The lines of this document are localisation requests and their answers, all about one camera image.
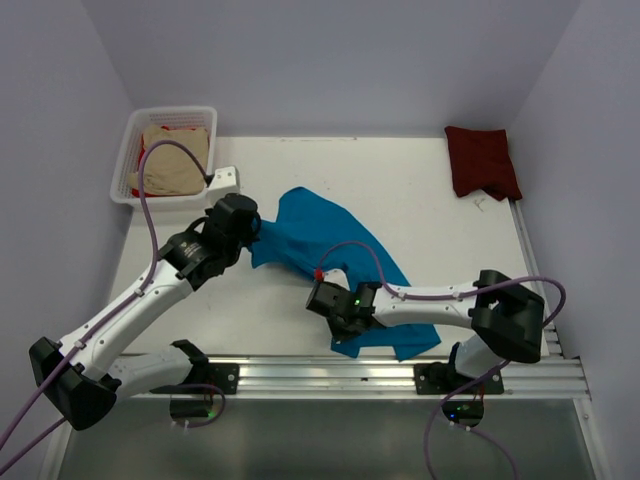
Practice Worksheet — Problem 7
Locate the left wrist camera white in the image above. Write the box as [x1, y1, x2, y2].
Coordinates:
[206, 166, 240, 205]

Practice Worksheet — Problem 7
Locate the folded dark red t shirt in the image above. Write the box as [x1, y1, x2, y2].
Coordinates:
[444, 126, 523, 201]

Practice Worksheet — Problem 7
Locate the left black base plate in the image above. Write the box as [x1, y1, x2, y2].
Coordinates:
[203, 362, 240, 395]

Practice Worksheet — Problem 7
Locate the beige t shirt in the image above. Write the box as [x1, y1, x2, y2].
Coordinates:
[141, 124, 209, 198]

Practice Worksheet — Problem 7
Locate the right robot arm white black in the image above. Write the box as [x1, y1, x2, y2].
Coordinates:
[306, 270, 545, 393]

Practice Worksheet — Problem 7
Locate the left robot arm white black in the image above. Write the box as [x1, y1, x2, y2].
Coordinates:
[29, 193, 261, 431]

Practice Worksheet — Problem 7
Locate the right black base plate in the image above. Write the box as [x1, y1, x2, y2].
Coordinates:
[413, 362, 505, 395]

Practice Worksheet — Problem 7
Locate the aluminium mounting rail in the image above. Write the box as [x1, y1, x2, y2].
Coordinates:
[62, 353, 594, 401]

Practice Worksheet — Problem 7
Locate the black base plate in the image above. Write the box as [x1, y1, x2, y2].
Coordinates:
[413, 362, 505, 395]
[203, 362, 240, 395]

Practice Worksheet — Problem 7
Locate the white plastic basket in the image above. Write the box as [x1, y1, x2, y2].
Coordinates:
[110, 106, 217, 210]

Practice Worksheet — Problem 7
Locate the red t shirt in basket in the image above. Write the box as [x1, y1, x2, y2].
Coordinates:
[127, 136, 146, 198]

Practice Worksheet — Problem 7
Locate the blue t shirt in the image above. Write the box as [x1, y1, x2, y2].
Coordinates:
[250, 187, 441, 361]

